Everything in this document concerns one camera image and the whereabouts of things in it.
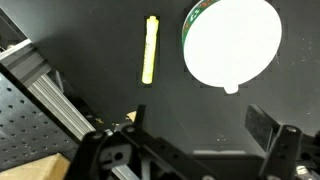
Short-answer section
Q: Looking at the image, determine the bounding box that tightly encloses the silver aluminium rail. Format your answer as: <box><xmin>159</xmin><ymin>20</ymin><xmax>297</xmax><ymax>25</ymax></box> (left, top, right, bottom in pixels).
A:
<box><xmin>0</xmin><ymin>38</ymin><xmax>144</xmax><ymax>180</ymax></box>

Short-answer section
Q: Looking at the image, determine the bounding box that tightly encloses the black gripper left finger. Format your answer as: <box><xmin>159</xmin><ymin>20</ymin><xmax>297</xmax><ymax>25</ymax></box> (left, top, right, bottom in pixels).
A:
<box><xmin>66</xmin><ymin>104</ymin><xmax>214</xmax><ymax>180</ymax></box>

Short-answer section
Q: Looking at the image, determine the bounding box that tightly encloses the black perforated breadboard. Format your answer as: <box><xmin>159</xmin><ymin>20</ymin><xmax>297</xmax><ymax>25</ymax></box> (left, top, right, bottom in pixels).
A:
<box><xmin>0</xmin><ymin>71</ymin><xmax>83</xmax><ymax>173</ymax></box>

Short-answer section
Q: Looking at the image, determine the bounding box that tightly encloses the small brown cardboard box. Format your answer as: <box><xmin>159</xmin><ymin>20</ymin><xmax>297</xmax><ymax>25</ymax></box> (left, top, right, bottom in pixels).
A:
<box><xmin>125</xmin><ymin>110</ymin><xmax>138</xmax><ymax>123</ymax></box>

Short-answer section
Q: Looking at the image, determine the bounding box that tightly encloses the white mug with green band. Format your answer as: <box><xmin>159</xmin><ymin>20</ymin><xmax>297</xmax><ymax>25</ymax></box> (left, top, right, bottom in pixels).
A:
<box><xmin>181</xmin><ymin>0</ymin><xmax>283</xmax><ymax>95</ymax></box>

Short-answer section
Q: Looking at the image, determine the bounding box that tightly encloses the yellow sharpie marker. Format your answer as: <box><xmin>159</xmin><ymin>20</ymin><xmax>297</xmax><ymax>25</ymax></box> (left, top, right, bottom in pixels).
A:
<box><xmin>141</xmin><ymin>15</ymin><xmax>160</xmax><ymax>85</ymax></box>

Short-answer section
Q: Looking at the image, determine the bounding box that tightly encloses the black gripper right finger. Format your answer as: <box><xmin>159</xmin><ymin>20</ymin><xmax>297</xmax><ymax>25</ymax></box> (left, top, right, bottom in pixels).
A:
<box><xmin>244</xmin><ymin>104</ymin><xmax>320</xmax><ymax>180</ymax></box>

